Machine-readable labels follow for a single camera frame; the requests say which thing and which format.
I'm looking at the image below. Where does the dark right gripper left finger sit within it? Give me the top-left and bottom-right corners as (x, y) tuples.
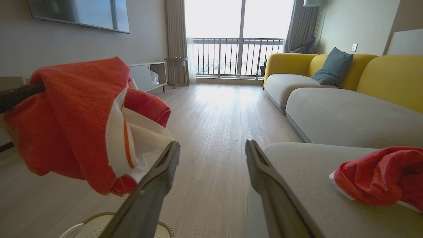
(99, 140), (180, 238)

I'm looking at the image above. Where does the beige curtain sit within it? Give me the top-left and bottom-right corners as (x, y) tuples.
(164, 0), (197, 85)

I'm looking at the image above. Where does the grey curtain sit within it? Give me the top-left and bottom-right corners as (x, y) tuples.
(284, 0), (320, 53)

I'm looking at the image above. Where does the grey sofa seat cushion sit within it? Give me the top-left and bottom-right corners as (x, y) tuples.
(264, 73), (338, 114)
(248, 142), (423, 238)
(286, 87), (423, 149)

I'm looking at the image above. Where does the balcony glass door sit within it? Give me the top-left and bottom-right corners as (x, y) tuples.
(184, 0), (295, 80)

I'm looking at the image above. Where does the white low media cabinet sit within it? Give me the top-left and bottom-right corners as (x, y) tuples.
(127, 61), (168, 94)

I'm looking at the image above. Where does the dark balcony railing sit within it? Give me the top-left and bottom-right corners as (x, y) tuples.
(193, 37), (285, 80)

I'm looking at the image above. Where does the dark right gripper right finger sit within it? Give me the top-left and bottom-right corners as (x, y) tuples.
(245, 139), (314, 238)

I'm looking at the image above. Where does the white perforated laundry basket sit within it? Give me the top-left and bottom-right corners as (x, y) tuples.
(59, 212), (175, 238)

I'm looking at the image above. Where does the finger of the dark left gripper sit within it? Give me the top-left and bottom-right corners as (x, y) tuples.
(0, 82), (46, 114)

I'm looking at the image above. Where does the small round side table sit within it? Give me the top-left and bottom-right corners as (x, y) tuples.
(164, 58), (189, 89)

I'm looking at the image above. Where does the red garment white trim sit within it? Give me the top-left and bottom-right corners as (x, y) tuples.
(329, 146), (423, 213)
(2, 57), (175, 196)

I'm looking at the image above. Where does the grey-blue throw pillow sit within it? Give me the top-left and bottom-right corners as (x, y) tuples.
(312, 47), (354, 87)

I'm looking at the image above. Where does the wall-mounted flat television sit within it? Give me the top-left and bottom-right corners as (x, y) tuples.
(27, 0), (131, 34)

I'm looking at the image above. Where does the yellow sofa backrest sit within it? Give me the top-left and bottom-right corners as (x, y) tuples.
(263, 53), (318, 88)
(356, 55), (423, 113)
(307, 54), (379, 91)

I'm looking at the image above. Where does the white wall panel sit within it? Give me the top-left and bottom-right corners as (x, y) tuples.
(386, 28), (423, 56)

